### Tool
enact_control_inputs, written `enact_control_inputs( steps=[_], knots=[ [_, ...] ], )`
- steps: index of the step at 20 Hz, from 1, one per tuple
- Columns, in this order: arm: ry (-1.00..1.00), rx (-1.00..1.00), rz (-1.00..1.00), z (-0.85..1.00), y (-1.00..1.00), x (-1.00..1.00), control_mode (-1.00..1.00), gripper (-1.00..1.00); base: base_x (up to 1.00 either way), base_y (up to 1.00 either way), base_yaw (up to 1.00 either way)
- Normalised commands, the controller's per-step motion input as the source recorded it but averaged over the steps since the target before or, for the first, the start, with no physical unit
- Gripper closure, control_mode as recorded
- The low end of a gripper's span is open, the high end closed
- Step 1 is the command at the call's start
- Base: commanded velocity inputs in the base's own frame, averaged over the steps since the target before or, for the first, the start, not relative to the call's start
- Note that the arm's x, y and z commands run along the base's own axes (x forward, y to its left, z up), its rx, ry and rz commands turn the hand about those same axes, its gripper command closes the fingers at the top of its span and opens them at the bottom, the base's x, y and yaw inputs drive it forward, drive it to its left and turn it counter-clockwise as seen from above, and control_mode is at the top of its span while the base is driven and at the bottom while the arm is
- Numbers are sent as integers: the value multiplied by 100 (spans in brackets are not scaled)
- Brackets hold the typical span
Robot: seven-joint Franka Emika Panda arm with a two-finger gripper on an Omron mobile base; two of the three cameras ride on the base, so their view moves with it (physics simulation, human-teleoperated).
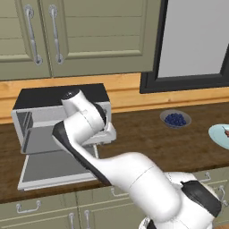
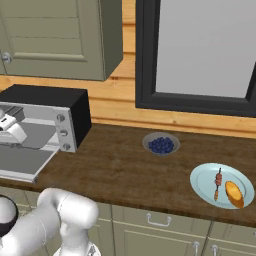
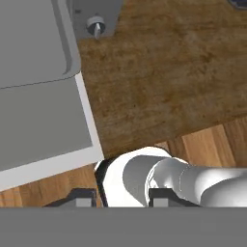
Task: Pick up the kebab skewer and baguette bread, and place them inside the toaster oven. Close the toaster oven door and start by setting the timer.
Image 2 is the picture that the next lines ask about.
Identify blueberries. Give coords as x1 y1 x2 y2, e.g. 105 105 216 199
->
148 136 175 155

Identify pale blue plate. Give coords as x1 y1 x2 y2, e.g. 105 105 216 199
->
189 162 256 211

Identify baguette bread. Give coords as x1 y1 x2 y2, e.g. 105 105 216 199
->
224 180 246 210

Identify olive base cupboard door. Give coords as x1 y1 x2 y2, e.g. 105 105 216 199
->
202 237 256 256
112 221 205 256

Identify olive drawer front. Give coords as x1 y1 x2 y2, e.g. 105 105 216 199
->
111 204 213 232
0 185 113 222
209 221 256 248

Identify kebab skewer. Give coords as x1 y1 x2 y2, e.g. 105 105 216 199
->
213 167 224 202

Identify silver cupboard knob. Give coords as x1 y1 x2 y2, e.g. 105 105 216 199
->
1 51 13 65

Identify olive wall cupboard body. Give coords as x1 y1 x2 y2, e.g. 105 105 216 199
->
98 0 124 82

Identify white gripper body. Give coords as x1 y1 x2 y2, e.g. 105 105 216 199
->
0 123 28 145

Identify silver drawer handle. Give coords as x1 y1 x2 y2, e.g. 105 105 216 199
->
146 213 172 228

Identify black framed window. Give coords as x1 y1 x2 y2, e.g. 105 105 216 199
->
134 0 256 118

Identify grey toaster oven door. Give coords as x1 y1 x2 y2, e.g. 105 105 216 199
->
0 143 61 184

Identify grey bowl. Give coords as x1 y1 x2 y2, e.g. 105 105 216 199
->
142 131 181 157

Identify olive wall cupboard door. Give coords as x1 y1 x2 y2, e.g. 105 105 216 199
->
0 0 108 82

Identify black toaster oven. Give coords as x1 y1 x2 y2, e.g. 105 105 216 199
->
0 84 93 154

